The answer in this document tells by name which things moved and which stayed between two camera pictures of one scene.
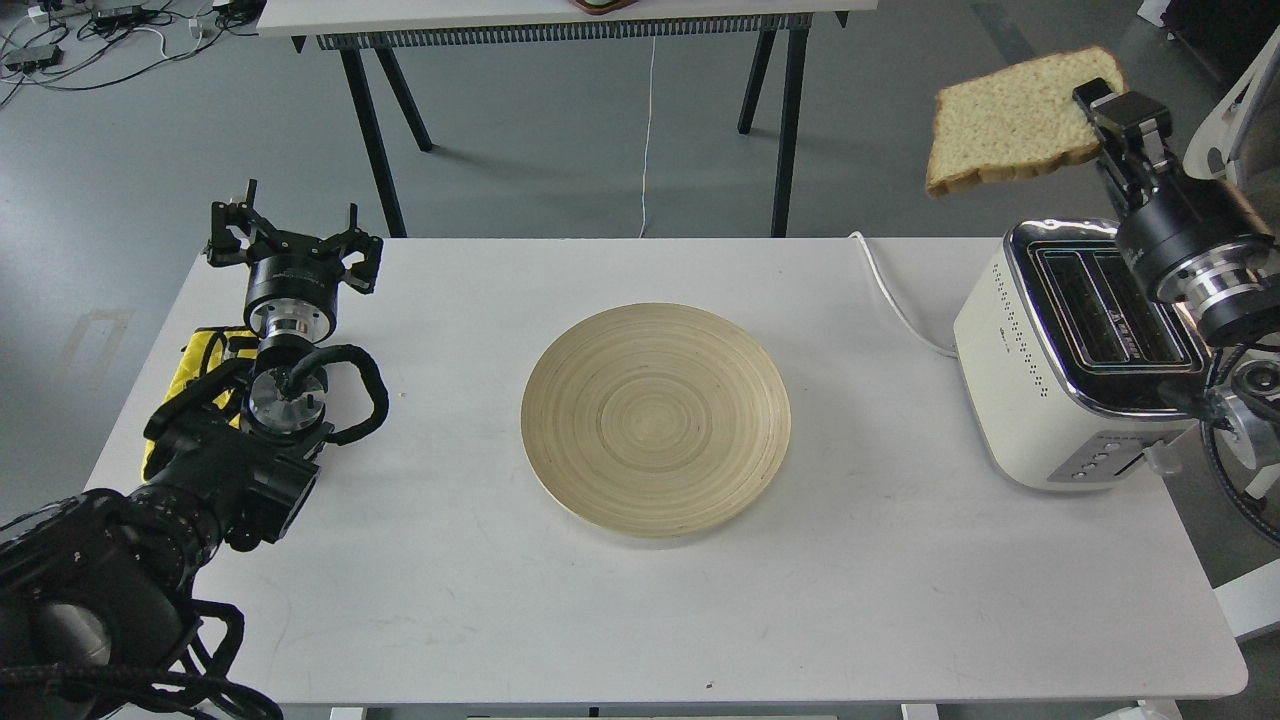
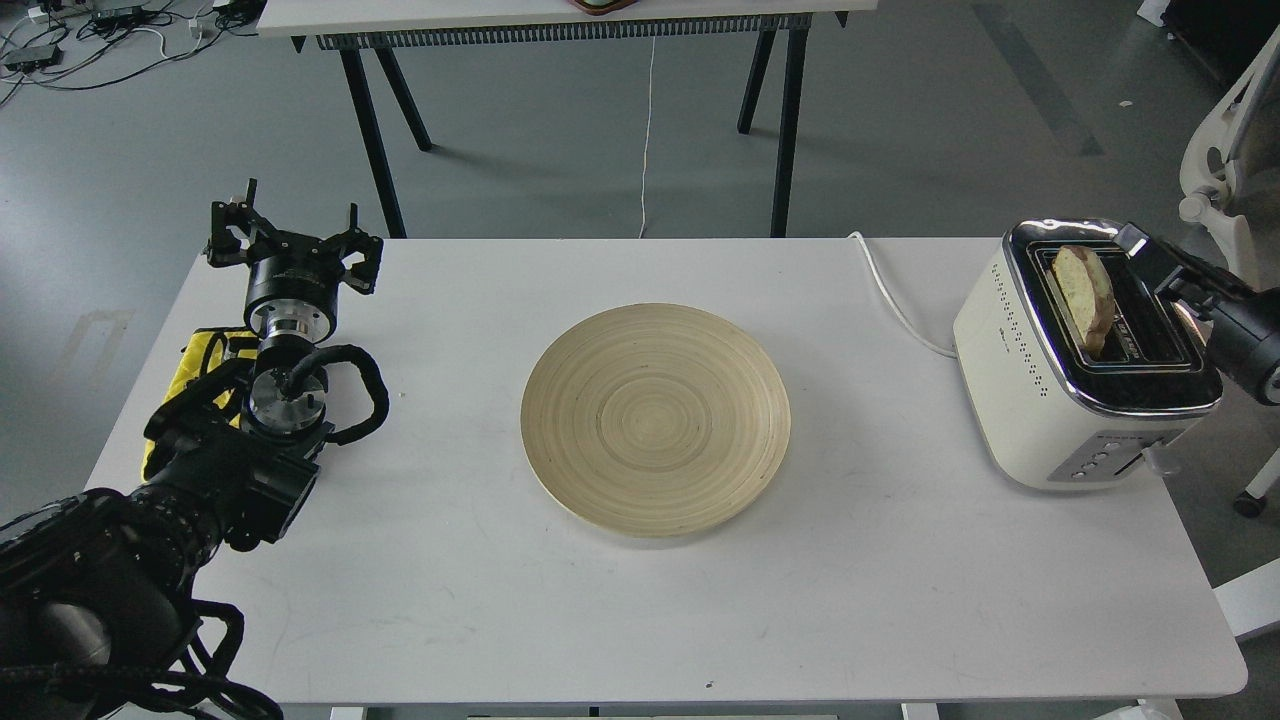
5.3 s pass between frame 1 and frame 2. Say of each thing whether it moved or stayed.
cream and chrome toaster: stayed
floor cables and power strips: stayed
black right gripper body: moved
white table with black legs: stayed
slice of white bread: moved
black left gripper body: stayed
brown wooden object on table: stayed
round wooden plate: stayed
